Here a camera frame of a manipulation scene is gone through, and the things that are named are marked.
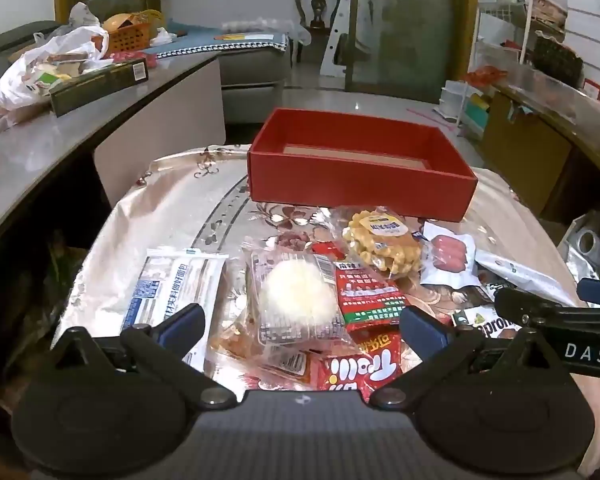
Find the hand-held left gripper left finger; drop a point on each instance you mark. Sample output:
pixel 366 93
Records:
pixel 185 321

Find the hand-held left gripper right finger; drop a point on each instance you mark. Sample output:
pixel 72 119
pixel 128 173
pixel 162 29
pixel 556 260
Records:
pixel 422 330

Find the long white snack packet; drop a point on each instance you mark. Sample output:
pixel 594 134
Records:
pixel 520 272

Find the blue white bread packet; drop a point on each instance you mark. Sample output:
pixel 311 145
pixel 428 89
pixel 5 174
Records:
pixel 172 282

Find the white wafer packet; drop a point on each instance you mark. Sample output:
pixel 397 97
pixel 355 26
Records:
pixel 485 327

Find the orange cake packet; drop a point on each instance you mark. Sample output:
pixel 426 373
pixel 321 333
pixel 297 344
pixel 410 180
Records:
pixel 232 335

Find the red packet with green label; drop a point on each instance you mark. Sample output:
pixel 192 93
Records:
pixel 370 295

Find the red gummy packet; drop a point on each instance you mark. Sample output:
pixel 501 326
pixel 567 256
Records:
pixel 360 362

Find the clear sausage packet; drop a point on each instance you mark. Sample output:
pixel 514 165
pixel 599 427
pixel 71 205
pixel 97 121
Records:
pixel 447 257

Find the clear waffle packet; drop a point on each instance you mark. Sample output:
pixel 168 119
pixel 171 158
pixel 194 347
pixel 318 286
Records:
pixel 380 245

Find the clear packet with white cake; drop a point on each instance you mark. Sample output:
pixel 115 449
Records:
pixel 292 295

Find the red cardboard box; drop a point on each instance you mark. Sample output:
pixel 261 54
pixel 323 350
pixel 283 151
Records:
pixel 360 180

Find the shiny floral tablecloth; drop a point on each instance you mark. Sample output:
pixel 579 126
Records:
pixel 180 220

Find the small red snack packet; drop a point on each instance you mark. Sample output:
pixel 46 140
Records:
pixel 327 250

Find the brown cardboard box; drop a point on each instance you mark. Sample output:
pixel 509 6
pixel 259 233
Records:
pixel 525 140

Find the wooden desk with glass top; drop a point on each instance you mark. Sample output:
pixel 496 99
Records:
pixel 580 125

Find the beige cabinet panel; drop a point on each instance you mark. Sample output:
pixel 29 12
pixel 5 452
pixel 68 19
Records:
pixel 165 125

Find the small white plastic rack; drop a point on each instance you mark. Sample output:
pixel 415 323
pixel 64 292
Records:
pixel 460 105

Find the dark woven basket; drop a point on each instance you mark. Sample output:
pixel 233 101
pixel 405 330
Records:
pixel 557 62

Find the grey sofa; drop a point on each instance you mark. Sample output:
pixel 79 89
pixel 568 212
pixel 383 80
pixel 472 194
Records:
pixel 255 80

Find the dark green long box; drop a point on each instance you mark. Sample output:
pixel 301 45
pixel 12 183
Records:
pixel 97 85

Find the blue patterned sofa cover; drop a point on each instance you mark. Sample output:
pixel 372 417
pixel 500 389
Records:
pixel 210 40

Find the white plastic bag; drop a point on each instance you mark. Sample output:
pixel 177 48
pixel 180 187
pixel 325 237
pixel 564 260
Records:
pixel 25 85

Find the orange plastic basket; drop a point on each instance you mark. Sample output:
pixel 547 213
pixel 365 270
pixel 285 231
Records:
pixel 127 37

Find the white perforated board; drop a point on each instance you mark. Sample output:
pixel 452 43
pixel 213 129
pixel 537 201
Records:
pixel 336 35

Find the dark wooden chair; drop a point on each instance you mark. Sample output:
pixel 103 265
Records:
pixel 318 5

